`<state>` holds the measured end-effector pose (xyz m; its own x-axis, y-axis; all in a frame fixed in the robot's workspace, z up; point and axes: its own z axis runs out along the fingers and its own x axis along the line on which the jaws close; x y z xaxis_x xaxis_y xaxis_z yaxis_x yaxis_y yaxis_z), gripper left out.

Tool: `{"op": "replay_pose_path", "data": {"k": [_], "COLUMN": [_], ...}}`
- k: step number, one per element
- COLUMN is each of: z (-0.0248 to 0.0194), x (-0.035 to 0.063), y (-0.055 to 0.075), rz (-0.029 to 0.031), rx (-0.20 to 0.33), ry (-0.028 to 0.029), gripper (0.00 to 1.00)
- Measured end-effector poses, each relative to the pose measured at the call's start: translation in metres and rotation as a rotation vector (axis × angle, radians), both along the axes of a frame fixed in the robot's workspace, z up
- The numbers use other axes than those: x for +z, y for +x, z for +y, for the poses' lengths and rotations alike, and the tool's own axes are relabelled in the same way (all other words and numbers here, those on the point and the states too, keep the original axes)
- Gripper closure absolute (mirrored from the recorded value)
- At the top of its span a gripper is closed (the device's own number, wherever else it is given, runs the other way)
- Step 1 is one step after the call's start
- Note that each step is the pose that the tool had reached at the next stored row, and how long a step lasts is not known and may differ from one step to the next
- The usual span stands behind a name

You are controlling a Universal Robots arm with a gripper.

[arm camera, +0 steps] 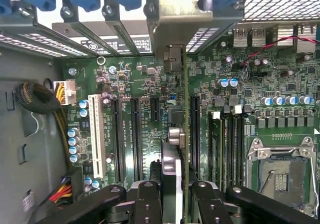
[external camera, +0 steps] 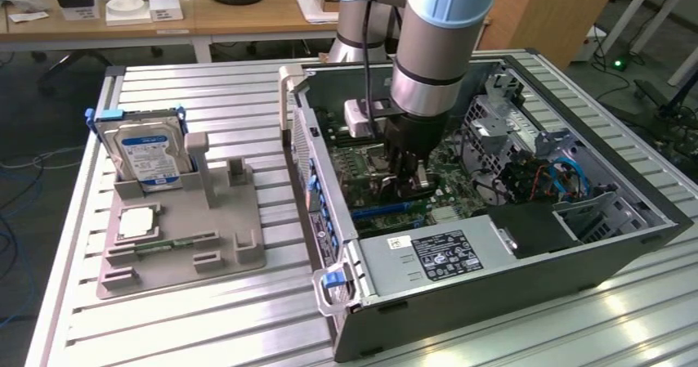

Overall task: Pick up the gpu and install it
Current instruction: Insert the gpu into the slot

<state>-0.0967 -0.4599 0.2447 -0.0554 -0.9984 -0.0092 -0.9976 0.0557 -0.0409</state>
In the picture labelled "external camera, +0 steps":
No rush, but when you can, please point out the wooden desk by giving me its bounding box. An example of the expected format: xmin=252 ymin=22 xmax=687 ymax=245
xmin=0 ymin=0 xmax=492 ymax=53

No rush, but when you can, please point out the CPU socket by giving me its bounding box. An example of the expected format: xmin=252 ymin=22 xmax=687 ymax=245
xmin=363 ymin=145 xmax=391 ymax=170

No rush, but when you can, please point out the black office chair base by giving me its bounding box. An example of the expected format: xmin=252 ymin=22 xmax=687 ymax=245
xmin=32 ymin=47 xmax=113 ymax=94

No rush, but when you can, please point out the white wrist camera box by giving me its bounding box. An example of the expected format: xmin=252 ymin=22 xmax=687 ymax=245
xmin=343 ymin=99 xmax=391 ymax=138

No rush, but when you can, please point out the plain white box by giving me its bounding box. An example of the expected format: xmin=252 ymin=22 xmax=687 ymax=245
xmin=147 ymin=0 xmax=185 ymax=21

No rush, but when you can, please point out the white paper note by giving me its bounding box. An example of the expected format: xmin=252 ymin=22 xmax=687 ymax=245
xmin=8 ymin=11 xmax=51 ymax=23

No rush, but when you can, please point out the silver CPU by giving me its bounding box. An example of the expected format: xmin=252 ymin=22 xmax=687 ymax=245
xmin=117 ymin=208 xmax=157 ymax=237

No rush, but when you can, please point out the white box with black top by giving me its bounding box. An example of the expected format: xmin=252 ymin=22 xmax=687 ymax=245
xmin=55 ymin=0 xmax=100 ymax=20

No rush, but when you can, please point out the blue disk carrier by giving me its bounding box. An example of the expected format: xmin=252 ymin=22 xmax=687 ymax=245
xmin=81 ymin=104 xmax=189 ymax=139

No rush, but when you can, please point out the metal drive cage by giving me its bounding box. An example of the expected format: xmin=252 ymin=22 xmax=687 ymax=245
xmin=462 ymin=72 xmax=574 ymax=168

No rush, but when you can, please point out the blue expansion slot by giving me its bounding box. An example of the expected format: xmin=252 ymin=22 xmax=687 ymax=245
xmin=348 ymin=203 xmax=415 ymax=223

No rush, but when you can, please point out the stack of white papers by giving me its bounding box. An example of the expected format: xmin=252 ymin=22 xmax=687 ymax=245
xmin=295 ymin=0 xmax=343 ymax=25

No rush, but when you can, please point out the green RAM stick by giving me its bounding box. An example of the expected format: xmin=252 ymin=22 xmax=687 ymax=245
xmin=135 ymin=238 xmax=197 ymax=256

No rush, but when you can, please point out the hard disk with blue label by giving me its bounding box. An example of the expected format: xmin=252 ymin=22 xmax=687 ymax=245
xmin=101 ymin=115 xmax=184 ymax=191

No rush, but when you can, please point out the grey power supply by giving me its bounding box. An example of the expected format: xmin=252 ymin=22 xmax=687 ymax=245
xmin=356 ymin=215 xmax=516 ymax=297

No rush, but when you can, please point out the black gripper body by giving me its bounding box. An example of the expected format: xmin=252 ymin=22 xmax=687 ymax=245
xmin=384 ymin=111 xmax=451 ymax=167

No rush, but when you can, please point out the green motherboard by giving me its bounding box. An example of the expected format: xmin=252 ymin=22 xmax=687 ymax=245
xmin=320 ymin=111 xmax=492 ymax=237

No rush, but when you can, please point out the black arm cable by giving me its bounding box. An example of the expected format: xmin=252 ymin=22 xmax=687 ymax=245
xmin=363 ymin=0 xmax=383 ymax=139

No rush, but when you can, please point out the grey parts rack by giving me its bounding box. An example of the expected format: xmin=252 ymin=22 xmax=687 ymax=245
xmin=96 ymin=132 xmax=268 ymax=301

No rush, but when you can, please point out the blue wire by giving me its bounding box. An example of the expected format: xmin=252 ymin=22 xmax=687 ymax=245
xmin=550 ymin=158 xmax=587 ymax=199

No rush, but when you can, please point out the black open PC case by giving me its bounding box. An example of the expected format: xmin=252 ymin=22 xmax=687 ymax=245
xmin=277 ymin=54 xmax=695 ymax=364

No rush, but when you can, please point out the wooden cabinet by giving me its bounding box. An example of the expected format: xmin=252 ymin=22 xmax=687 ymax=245
xmin=479 ymin=0 xmax=626 ymax=69

